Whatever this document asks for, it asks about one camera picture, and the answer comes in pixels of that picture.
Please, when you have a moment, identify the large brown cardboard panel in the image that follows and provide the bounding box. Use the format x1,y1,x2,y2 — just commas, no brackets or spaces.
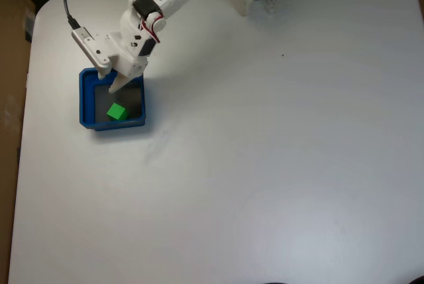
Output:
0,0,36,284

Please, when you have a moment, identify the blue open box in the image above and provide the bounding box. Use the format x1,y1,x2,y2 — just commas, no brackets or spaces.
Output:
78,68,148,132

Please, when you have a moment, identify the silver camera box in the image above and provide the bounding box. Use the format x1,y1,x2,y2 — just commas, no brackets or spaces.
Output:
71,26,117,81

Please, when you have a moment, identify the green cube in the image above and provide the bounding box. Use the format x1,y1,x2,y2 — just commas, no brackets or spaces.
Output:
106,102,130,122

